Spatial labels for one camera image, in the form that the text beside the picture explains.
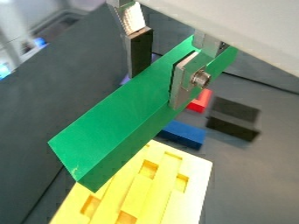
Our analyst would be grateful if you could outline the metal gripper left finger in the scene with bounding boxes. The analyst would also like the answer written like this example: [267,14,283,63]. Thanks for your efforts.
[107,0,153,78]

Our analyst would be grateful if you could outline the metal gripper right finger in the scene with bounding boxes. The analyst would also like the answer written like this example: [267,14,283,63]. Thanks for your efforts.
[169,30,230,109]

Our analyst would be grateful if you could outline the green rectangular bar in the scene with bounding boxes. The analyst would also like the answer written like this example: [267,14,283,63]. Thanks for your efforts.
[47,34,239,193]

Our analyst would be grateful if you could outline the yellow slotted board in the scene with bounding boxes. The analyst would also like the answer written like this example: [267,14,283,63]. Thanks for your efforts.
[49,140,212,224]

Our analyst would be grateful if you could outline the red comb-shaped block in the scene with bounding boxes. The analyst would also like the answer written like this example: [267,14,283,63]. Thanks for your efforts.
[187,89,212,113]

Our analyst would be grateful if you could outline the purple cross-shaped block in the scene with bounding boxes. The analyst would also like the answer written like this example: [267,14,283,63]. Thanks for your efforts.
[119,75,131,86]

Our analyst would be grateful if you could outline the blue rectangular bar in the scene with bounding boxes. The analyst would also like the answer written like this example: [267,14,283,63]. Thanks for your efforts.
[157,120,206,150]

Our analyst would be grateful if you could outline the black angle bracket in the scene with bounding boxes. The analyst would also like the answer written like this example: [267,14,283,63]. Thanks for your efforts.
[206,97,260,142]

